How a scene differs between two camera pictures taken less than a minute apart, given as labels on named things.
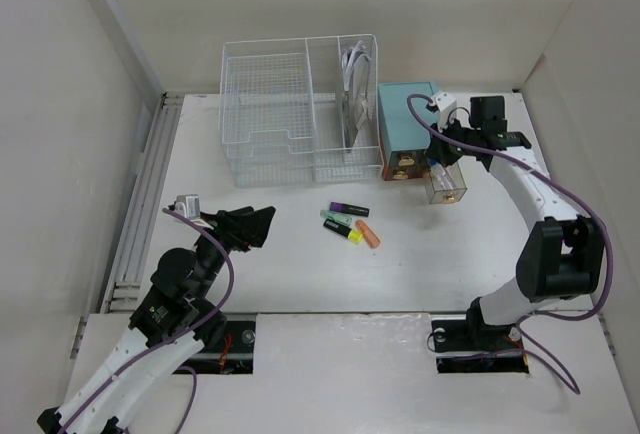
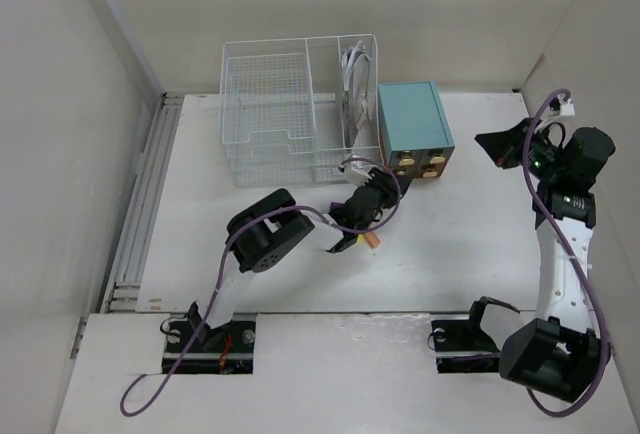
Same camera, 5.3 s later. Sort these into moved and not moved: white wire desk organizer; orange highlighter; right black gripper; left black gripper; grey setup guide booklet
Moved: right black gripper; left black gripper
Not moved: orange highlighter; grey setup guide booklet; white wire desk organizer
